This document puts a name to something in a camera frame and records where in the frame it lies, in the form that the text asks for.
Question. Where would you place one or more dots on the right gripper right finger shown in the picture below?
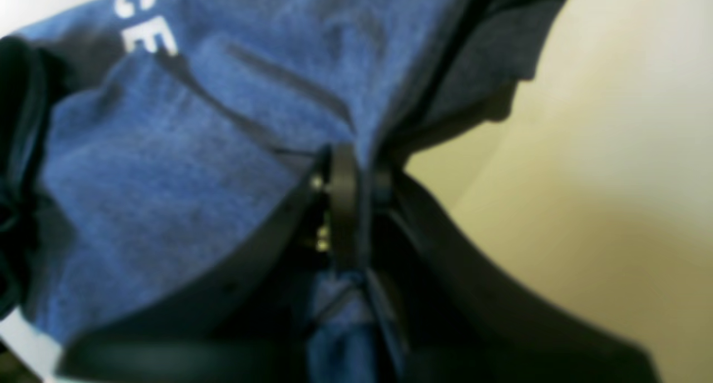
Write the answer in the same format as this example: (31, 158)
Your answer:
(457, 317)

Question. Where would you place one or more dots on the blue grey T-shirt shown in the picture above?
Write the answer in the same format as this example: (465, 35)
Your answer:
(143, 141)

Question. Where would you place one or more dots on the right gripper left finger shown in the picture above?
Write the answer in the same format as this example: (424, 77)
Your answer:
(248, 318)

